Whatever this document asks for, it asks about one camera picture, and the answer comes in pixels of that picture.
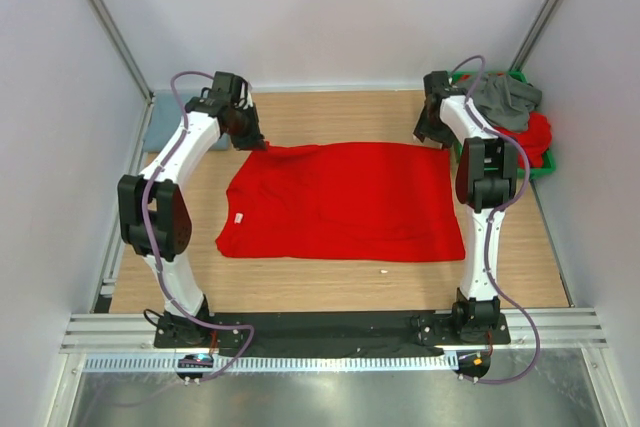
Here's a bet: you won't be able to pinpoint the red t shirt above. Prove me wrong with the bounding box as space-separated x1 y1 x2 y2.
216 142 465 263

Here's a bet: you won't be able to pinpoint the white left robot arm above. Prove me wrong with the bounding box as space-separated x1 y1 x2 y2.
117 71 266 348

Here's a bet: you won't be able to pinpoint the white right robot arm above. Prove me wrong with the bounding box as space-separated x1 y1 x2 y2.
414 71 520 345

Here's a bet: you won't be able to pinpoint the red t shirts in bin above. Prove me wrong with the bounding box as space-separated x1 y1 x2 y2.
497 112 552 168

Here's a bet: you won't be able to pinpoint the folded blue t shirt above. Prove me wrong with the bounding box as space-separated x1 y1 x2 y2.
143 91 231 153

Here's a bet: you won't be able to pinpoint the grey t shirt in bin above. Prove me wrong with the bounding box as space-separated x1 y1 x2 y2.
471 73 543 133

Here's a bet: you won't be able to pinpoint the green plastic bin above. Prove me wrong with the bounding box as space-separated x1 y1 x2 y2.
472 71 555 179

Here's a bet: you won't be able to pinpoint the aluminium corner post right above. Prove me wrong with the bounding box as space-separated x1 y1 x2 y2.
510 0 563 71

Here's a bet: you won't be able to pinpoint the aluminium corner post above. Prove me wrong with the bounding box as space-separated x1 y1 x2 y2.
510 0 563 71
57 0 154 100

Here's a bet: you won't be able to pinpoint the aluminium corner post left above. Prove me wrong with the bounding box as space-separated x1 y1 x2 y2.
57 0 154 100

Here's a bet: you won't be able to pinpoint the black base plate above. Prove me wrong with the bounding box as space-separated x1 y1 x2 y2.
154 310 511 359

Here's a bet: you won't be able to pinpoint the slotted cable duct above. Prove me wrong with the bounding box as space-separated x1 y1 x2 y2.
83 352 458 374

